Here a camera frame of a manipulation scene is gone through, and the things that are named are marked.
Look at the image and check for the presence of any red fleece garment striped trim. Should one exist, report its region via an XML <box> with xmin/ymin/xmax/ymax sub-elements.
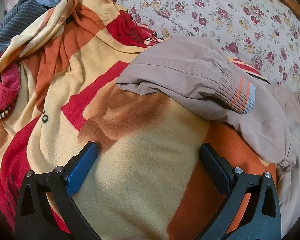
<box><xmin>0</xmin><ymin>66</ymin><xmax>20</xmax><ymax>120</ymax></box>

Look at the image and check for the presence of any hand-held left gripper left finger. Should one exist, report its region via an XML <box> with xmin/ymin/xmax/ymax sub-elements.
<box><xmin>14</xmin><ymin>141</ymin><xmax>102</xmax><ymax>240</ymax></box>

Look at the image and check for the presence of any grey jacket with striped cuffs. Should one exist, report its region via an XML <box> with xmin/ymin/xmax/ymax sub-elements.
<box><xmin>116</xmin><ymin>36</ymin><xmax>300</xmax><ymax>230</ymax></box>

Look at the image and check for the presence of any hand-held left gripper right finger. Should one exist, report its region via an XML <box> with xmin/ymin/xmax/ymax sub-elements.
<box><xmin>197</xmin><ymin>143</ymin><xmax>282</xmax><ymax>240</ymax></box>

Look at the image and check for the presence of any dark grey pinstriped cloth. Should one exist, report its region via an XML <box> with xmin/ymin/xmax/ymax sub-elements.
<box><xmin>0</xmin><ymin>0</ymin><xmax>50</xmax><ymax>63</ymax></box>

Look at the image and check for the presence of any floral bedsheet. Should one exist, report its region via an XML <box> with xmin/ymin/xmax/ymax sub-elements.
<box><xmin>84</xmin><ymin>0</ymin><xmax>300</xmax><ymax>93</ymax></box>

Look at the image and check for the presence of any red orange yellow checked blanket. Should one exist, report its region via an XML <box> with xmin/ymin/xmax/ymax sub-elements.
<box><xmin>0</xmin><ymin>0</ymin><xmax>278</xmax><ymax>240</ymax></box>

